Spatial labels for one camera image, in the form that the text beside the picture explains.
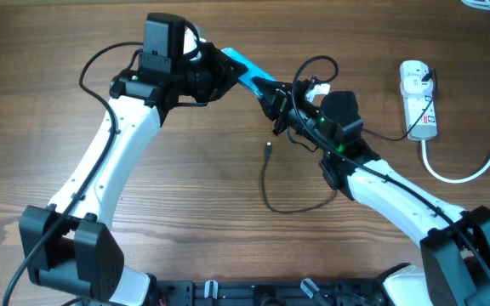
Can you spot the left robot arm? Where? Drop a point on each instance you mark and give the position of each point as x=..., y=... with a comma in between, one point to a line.
x=68, y=245

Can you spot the turquoise screen smartphone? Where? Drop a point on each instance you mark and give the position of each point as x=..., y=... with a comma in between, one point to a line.
x=246, y=80

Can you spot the white usb charger plug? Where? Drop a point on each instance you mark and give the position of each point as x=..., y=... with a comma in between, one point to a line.
x=413, y=87

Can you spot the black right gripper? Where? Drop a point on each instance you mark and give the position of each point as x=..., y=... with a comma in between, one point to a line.
x=282, y=100

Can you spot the white power strip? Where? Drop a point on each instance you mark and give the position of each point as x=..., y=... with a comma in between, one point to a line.
x=420, y=115

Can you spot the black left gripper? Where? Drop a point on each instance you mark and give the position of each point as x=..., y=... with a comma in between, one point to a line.
x=221, y=71

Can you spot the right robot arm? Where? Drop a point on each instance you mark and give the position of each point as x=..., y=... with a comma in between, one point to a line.
x=454, y=243

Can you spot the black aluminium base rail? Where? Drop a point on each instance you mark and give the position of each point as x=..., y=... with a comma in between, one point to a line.
x=302, y=292

